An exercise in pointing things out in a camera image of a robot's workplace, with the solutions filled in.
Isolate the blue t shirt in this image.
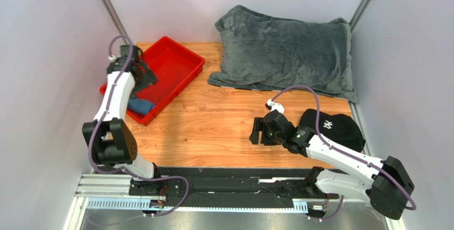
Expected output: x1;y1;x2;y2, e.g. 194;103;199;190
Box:
127;97;156;116

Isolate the red plastic tray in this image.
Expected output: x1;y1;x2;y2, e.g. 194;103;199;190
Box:
100;37;205;126

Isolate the black baseball cap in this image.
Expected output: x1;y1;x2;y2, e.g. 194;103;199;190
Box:
319;112;366;152

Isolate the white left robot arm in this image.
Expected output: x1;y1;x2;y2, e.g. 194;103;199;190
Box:
82;45;160;186

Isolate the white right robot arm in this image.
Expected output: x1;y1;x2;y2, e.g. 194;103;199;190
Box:
249;109;416;220

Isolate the grey plush pillow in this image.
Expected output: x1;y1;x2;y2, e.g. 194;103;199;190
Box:
208;5;359;103

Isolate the left aluminium frame post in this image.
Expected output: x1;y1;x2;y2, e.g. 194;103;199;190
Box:
100;0;128;36

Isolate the aluminium frame post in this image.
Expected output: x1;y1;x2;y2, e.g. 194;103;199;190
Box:
350;0;373;34
100;0;128;36

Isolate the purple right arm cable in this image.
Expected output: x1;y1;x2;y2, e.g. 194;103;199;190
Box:
265;85;417;222

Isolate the right aluminium frame post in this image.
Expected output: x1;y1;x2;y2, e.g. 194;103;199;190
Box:
350;0;373;34

